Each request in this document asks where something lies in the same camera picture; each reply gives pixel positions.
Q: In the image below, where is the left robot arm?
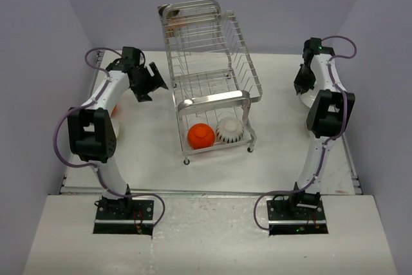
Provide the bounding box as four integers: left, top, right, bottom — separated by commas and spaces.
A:
66, 46, 168, 219

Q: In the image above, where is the stainless steel dish rack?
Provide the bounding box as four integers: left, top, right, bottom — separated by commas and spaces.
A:
161, 0, 263, 165

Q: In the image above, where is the orange bowl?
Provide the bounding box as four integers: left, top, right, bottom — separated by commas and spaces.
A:
109, 105, 117, 116
187, 123, 215, 149

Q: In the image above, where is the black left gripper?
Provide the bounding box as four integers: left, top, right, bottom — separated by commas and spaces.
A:
131, 62, 167, 102

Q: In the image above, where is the metal cutlery holder cup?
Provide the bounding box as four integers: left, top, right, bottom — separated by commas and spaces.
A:
158, 4, 180, 39

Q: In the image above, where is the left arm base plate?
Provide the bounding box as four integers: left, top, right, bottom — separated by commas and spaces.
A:
93, 197, 155, 236

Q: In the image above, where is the black and white striped bowl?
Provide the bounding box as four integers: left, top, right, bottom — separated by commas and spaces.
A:
216, 117, 244, 144

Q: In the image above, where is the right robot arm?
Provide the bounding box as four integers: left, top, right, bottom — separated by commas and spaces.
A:
287, 37, 355, 219

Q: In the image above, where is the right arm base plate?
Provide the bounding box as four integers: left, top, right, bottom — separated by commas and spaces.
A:
267, 196, 328, 236

